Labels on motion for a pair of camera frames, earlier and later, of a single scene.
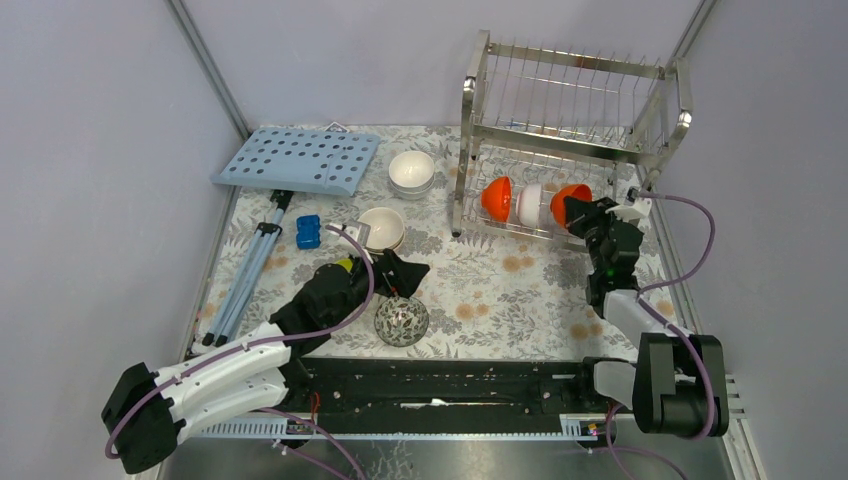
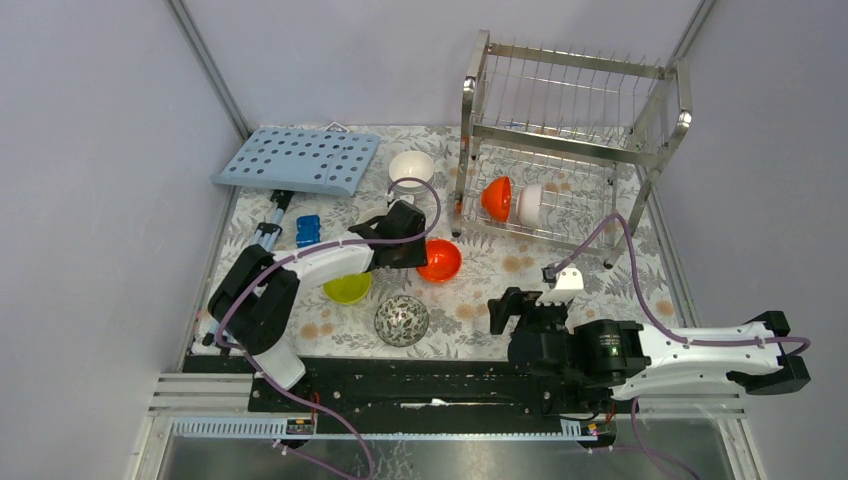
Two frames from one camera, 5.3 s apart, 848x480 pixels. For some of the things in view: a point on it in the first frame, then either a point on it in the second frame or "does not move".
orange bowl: [496, 199] does not move
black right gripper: [580, 213] to [511, 303]
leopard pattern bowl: [401, 321] does not move
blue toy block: [308, 231] does not move
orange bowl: [557, 206] to [444, 261]
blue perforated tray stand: [282, 161] does not move
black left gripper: [404, 278] to [418, 257]
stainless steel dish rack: [541, 128] does not move
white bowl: [411, 171] does not move
